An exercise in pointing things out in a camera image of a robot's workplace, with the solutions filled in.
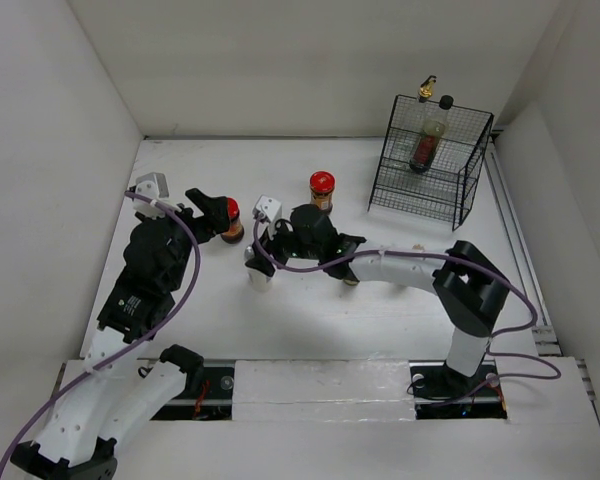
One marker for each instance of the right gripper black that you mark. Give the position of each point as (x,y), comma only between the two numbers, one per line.
(281,225)

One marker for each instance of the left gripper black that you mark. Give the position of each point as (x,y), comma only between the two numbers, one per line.
(214,220)

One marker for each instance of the white shaker silver lid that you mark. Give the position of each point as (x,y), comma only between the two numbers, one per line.
(259,268)

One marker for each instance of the clear glass oil bottle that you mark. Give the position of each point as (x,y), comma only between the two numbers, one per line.
(418,112)

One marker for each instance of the soy sauce bottle black cap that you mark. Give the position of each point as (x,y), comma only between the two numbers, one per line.
(431,132)

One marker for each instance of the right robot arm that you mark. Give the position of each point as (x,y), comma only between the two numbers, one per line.
(471,290)

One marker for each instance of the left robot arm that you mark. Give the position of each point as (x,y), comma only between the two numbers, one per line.
(95,416)

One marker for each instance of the short red-lid sauce jar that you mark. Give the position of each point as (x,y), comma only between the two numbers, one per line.
(235,233)

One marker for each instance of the tall red-lid sauce jar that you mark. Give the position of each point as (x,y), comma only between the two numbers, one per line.
(322,186)

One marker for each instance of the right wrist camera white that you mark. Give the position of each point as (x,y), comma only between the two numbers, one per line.
(267,210)

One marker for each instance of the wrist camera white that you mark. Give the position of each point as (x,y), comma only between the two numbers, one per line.
(267,210)
(154,187)

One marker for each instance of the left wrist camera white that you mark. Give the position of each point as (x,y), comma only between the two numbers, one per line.
(154,187)

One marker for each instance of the black wire rack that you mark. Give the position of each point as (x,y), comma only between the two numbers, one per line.
(446,192)

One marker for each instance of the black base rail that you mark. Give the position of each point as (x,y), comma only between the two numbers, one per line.
(329,391)

